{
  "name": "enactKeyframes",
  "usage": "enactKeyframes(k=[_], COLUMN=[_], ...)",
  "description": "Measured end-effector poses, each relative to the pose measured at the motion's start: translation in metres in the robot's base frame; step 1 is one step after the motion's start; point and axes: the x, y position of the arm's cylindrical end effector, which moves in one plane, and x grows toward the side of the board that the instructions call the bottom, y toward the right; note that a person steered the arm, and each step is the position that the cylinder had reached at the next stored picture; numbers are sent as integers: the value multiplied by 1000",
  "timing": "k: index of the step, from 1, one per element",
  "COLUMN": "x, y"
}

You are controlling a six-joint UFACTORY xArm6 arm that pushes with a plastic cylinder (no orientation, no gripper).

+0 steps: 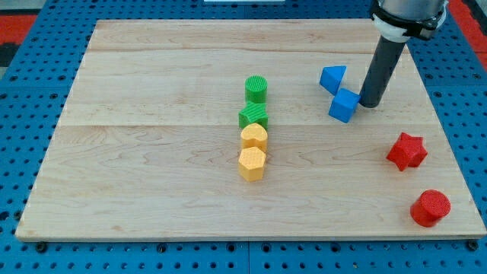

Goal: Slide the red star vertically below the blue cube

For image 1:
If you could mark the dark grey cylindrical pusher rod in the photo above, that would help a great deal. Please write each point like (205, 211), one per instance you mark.
(380, 70)

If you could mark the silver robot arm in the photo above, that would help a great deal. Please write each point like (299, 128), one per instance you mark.
(397, 21)

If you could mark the blue cube block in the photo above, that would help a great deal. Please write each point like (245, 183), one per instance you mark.
(343, 105)

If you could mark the red star block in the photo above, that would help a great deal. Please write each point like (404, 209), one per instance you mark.
(407, 151)

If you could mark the green star block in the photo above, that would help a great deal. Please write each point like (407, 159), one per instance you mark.
(253, 113)

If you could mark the blue triangle block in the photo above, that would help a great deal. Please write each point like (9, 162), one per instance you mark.
(331, 78)

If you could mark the green cylinder block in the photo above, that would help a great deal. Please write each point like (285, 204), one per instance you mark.
(256, 89)

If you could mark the yellow heart block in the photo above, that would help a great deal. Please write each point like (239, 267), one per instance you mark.
(254, 135)

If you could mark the red cylinder block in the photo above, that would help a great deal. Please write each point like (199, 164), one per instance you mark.
(430, 208)

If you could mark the yellow hexagon block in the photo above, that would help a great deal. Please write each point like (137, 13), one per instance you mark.
(251, 164)

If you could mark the light wooden board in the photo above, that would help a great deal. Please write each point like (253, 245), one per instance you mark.
(148, 142)

